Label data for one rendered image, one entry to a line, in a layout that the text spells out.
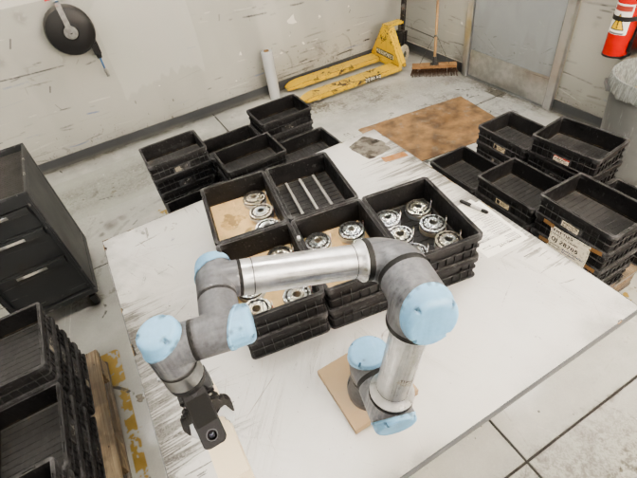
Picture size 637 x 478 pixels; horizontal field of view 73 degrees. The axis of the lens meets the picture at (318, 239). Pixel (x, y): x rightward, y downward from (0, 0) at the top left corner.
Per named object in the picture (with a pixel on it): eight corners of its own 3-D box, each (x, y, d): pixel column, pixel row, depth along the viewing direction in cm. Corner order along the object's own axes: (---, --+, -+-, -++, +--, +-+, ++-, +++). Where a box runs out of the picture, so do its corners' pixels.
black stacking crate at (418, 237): (480, 257, 159) (484, 235, 152) (408, 284, 154) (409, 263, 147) (424, 198, 188) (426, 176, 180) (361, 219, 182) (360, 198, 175)
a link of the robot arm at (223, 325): (241, 279, 81) (183, 296, 79) (251, 325, 73) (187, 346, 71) (250, 304, 86) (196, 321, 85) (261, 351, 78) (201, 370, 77)
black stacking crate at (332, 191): (360, 219, 183) (359, 198, 175) (294, 242, 178) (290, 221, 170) (327, 172, 211) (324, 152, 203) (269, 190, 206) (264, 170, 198)
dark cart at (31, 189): (108, 303, 275) (26, 191, 214) (33, 338, 262) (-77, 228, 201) (94, 249, 316) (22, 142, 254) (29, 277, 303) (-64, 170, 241)
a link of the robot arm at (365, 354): (380, 349, 135) (379, 324, 125) (398, 388, 125) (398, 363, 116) (344, 361, 133) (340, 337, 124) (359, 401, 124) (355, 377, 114)
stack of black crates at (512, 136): (548, 177, 291) (561, 133, 268) (515, 195, 283) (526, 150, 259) (501, 153, 318) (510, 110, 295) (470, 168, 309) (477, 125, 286)
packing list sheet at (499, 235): (532, 236, 179) (533, 235, 179) (490, 260, 172) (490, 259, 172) (474, 197, 201) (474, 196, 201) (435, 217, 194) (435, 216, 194)
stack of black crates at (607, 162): (608, 208, 264) (636, 141, 233) (569, 229, 255) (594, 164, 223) (549, 175, 293) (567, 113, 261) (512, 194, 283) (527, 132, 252)
